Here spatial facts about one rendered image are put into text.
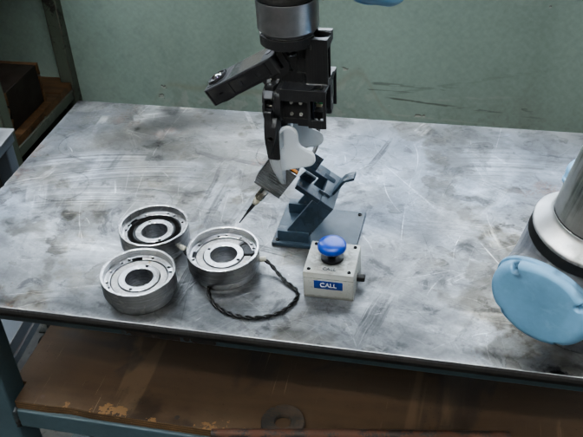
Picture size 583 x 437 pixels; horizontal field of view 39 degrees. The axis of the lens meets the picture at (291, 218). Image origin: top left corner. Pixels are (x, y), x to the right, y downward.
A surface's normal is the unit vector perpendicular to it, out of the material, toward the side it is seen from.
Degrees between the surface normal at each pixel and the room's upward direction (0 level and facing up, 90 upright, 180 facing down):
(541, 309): 97
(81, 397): 0
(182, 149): 0
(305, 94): 90
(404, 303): 0
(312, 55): 90
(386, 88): 90
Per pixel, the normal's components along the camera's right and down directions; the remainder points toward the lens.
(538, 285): -0.63, 0.58
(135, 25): -0.22, 0.59
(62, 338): -0.05, -0.80
